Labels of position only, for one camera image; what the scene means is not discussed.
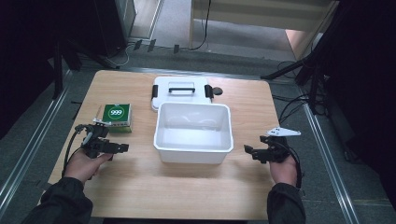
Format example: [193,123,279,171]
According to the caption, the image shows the person's right hand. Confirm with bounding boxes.
[268,154,299,189]

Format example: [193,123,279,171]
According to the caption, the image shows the person's left hand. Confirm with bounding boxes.
[63,150,114,185]

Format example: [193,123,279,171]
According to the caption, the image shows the light wooden furniture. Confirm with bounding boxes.
[188,0,341,61]

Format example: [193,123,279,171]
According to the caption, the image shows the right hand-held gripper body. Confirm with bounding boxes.
[259,126,303,164]

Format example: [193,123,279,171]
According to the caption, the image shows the black floor cables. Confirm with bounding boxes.
[271,60,316,126]

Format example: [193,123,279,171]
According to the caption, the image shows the metal floor rail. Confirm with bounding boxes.
[0,70,75,217]
[302,102,361,224]

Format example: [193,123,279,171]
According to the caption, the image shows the green medicine box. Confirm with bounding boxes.
[101,103,133,134]

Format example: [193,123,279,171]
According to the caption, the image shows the right hand-held gripper cable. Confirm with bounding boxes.
[279,139,304,189]

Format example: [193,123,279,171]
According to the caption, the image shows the white lid with black handle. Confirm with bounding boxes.
[150,76,216,112]

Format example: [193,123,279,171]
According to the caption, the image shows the hand-held gripper cable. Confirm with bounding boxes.
[61,123,94,178]
[279,139,304,189]

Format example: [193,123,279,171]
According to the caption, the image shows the black hanging cable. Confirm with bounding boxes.
[188,0,213,51]

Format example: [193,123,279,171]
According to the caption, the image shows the white plastic storage bin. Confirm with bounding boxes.
[152,101,235,165]

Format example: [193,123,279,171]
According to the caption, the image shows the left hand-held gripper cable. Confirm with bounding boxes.
[61,123,94,178]

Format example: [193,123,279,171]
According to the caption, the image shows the white floor cable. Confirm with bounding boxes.
[113,42,135,68]

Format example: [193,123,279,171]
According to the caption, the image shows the black tripod stand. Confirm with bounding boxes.
[261,52,331,116]

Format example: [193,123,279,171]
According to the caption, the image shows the black metal stand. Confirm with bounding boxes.
[51,36,82,100]

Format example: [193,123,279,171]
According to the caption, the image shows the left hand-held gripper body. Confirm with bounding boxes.
[81,117,114,160]

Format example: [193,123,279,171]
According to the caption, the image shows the dark cabinet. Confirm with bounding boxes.
[92,0,138,59]

